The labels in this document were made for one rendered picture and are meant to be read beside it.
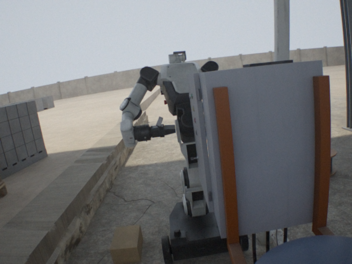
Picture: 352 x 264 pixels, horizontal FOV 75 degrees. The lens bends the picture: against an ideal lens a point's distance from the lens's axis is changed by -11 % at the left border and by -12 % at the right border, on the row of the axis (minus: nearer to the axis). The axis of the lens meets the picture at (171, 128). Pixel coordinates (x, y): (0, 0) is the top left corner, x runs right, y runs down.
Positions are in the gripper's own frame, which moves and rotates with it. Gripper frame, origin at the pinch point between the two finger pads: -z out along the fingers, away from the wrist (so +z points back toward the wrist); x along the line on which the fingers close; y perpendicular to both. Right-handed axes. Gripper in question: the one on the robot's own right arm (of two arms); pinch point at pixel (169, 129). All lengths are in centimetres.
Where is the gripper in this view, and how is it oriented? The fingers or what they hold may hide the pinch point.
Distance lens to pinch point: 140.2
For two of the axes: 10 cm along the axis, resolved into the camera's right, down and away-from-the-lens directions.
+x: -0.1, -2.0, 9.8
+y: 1.4, 9.7, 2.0
